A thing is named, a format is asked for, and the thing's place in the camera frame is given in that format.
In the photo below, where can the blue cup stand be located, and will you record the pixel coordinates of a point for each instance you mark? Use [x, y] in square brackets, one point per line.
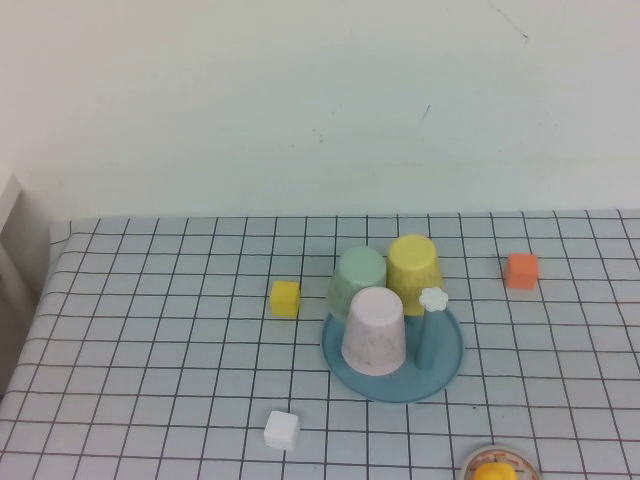
[400, 387]

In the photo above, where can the yellow plastic cup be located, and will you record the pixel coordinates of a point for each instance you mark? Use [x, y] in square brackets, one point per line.
[412, 265]

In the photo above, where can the green plastic cup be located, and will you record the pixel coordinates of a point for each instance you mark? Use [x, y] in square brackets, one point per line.
[357, 272]

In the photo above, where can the orange cube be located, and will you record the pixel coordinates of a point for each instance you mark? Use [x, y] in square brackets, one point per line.
[521, 271]

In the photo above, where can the white cube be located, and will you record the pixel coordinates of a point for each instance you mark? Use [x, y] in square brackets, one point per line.
[281, 430]

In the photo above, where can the round white printed plate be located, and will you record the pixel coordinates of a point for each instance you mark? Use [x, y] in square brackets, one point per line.
[525, 462]

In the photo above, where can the yellow cube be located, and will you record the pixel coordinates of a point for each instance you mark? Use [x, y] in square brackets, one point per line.
[284, 299]

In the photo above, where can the grey grid-pattern tablecloth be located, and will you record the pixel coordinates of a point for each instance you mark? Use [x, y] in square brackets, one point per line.
[150, 325]

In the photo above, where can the pink plastic cup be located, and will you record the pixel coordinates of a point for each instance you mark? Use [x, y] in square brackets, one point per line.
[374, 330]

